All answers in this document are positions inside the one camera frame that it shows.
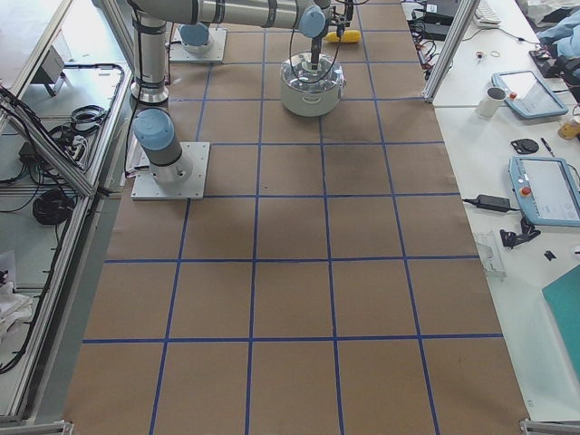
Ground teal board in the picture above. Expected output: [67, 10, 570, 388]
[543, 269, 579, 371]

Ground black pen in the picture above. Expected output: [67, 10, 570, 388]
[540, 138, 556, 158]

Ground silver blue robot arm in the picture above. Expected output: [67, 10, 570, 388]
[178, 23, 212, 54]
[130, 1, 353, 186]

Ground black round disc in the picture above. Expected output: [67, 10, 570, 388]
[510, 138, 539, 155]

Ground upper blue teach pendant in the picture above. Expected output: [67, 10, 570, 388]
[491, 70, 568, 120]

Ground aluminium frame post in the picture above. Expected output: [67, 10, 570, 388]
[423, 0, 479, 102]

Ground black power adapter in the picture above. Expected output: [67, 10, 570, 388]
[462, 194, 518, 213]

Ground coiled black cable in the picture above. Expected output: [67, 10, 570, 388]
[31, 188, 76, 227]

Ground white mug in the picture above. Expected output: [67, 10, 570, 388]
[475, 86, 507, 119]

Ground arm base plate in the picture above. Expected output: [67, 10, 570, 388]
[130, 142, 210, 200]
[169, 28, 227, 63]

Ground blue teach pendant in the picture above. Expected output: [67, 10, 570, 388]
[508, 156, 579, 227]
[491, 70, 568, 120]

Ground yellow corn cob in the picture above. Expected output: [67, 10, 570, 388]
[324, 29, 362, 44]

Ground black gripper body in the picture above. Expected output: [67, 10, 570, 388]
[330, 0, 356, 25]

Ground pale green electric pot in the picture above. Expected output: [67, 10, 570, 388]
[280, 76, 346, 117]

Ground clear plastic holder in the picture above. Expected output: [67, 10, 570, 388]
[473, 232, 506, 281]

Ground lower blue teach pendant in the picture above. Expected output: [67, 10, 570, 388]
[508, 156, 579, 227]

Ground glass pot lid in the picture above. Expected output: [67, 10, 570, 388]
[280, 52, 344, 93]

